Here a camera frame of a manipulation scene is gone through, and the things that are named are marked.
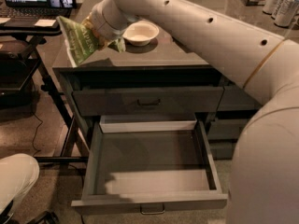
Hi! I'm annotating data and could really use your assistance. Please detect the grey bottom right drawer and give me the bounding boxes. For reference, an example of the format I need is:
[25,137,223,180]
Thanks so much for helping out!
[210,142,236,160]

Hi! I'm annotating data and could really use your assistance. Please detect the open grey middle drawer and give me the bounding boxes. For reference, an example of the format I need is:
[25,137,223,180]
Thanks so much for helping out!
[71,122,227,215]

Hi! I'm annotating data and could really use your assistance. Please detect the person's knee in beige trousers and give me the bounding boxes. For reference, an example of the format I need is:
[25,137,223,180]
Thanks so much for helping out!
[0,153,39,216]

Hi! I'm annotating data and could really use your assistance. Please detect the grey top left drawer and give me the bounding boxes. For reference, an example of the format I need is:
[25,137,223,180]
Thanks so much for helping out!
[72,86,223,116]

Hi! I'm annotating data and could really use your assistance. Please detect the white paper bowl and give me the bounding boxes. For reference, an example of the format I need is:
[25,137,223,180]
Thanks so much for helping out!
[123,21,160,47]

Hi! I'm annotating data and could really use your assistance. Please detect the grey middle right drawer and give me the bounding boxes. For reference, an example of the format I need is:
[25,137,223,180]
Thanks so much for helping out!
[207,119,248,140]

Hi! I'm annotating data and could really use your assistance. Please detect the yellow sticky note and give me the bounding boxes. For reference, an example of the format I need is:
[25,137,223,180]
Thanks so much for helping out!
[35,20,56,27]

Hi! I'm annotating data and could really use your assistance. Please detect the black laptop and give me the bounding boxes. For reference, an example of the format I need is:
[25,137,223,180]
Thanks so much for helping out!
[0,0,73,30]

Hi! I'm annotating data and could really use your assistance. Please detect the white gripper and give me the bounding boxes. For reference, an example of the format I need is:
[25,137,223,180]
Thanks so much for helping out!
[81,0,139,49]

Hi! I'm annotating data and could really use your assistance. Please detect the grey top right drawer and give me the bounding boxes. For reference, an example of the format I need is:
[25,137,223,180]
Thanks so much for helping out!
[218,86,261,111]

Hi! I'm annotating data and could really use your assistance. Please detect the green jalapeno chip bag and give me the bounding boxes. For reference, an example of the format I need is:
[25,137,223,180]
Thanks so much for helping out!
[56,16,126,67]

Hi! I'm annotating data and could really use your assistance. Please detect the black laptop stand table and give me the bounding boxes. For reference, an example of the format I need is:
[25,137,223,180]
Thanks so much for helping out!
[0,8,90,164]

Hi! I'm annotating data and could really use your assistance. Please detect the black power cable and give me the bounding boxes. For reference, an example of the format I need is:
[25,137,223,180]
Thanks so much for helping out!
[30,87,45,156]

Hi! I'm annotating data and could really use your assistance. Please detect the black smartphone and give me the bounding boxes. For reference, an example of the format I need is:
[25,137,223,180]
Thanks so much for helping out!
[47,0,77,8]

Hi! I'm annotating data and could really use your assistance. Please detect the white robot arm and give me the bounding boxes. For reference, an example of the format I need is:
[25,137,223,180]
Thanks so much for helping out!
[83,0,299,224]

